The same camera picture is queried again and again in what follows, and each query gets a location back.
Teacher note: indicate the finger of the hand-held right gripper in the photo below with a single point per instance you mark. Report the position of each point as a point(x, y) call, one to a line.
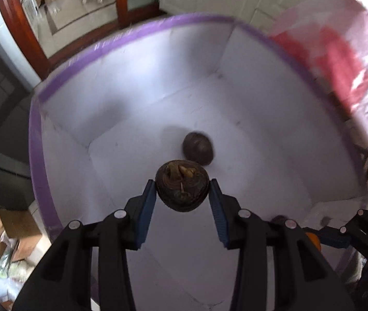
point(334, 238)

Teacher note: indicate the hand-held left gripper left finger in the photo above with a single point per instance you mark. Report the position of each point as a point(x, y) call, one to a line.
point(146, 215)

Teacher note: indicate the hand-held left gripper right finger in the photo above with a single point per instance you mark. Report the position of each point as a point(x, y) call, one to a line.
point(218, 215)

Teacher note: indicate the orange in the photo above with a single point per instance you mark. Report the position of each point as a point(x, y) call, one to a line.
point(314, 241)

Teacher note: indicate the dark brown passion fruit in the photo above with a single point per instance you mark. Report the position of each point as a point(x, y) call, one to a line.
point(182, 184)
point(200, 150)

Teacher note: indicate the white box with purple rim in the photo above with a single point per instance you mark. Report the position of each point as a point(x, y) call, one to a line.
point(138, 87)

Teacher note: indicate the cardboard box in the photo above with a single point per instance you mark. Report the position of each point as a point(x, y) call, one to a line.
point(18, 230)

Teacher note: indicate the red checkered plastic tablecloth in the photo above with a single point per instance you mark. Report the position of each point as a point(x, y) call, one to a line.
point(342, 55)

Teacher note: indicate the wooden door frame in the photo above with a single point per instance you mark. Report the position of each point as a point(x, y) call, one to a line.
point(25, 32)

